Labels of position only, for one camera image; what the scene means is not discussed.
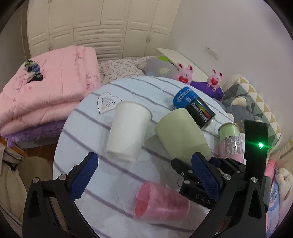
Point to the white striped tablecloth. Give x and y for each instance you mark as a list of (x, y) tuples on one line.
[(107, 203)]

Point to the grey flower pillow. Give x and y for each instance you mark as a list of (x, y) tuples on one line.
[(159, 66)]

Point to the pink green labelled can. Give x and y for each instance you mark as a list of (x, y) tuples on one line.
[(230, 143)]

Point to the light green plastic cup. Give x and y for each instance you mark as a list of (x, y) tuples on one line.
[(181, 136)]

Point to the grey plush elephant toy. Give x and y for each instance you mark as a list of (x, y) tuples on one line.
[(239, 109)]

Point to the white paper cup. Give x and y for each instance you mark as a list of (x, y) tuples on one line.
[(128, 131)]

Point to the pink bunny plush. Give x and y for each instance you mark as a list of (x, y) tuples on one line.
[(184, 74), (215, 80)]

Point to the beige jacket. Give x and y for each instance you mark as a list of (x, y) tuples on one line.
[(17, 173)]

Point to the pink translucent plastic cup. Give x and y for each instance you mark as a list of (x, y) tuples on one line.
[(159, 204)]

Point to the pink bunny plush left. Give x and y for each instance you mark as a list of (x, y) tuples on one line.
[(184, 74)]

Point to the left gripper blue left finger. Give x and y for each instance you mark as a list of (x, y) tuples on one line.
[(81, 174)]

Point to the pink bunny plush right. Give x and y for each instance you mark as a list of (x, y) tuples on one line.
[(215, 80)]

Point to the white wall socket plate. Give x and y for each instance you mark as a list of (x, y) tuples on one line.
[(212, 52)]

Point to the cream white wardrobe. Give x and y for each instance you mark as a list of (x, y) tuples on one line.
[(115, 29)]

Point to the heart pattern bed sheet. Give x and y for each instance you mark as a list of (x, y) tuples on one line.
[(111, 70)]

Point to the purple blanket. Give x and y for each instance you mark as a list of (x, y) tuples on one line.
[(202, 86)]

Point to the triangle pattern quilted cushion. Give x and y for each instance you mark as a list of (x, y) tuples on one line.
[(242, 88)]

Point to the blue black CoolTowel can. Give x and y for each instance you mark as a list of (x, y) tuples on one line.
[(200, 112)]

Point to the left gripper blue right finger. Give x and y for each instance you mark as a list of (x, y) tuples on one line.
[(208, 175)]

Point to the folded pink quilt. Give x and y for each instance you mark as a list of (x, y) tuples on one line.
[(70, 74)]

